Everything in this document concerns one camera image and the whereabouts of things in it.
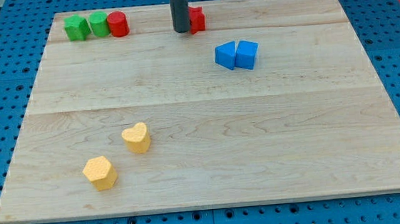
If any blue triangular block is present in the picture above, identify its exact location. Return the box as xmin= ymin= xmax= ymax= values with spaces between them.
xmin=215 ymin=41 xmax=236 ymax=70

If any blue cube block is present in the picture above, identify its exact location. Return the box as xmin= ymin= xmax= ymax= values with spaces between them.
xmin=235 ymin=40 xmax=259 ymax=70

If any light wooden board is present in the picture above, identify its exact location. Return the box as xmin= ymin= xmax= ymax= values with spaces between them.
xmin=0 ymin=0 xmax=400 ymax=224

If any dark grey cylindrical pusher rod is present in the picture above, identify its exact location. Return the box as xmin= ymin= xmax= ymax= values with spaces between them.
xmin=169 ymin=0 xmax=190 ymax=34

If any yellow heart block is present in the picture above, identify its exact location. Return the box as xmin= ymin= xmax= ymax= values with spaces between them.
xmin=121 ymin=122 xmax=151 ymax=154

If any red cylinder block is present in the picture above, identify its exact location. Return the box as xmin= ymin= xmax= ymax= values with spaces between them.
xmin=107 ymin=11 xmax=130 ymax=38

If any green cylinder block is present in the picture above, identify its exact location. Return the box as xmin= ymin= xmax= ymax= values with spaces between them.
xmin=89 ymin=11 xmax=110 ymax=38

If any yellow hexagon block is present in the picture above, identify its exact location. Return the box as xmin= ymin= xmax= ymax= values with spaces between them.
xmin=83 ymin=156 xmax=118 ymax=191

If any green star block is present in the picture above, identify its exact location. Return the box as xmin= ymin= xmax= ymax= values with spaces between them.
xmin=64 ymin=14 xmax=91 ymax=41

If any red star block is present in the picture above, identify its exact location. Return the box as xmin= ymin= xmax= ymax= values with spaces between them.
xmin=188 ymin=6 xmax=206 ymax=34

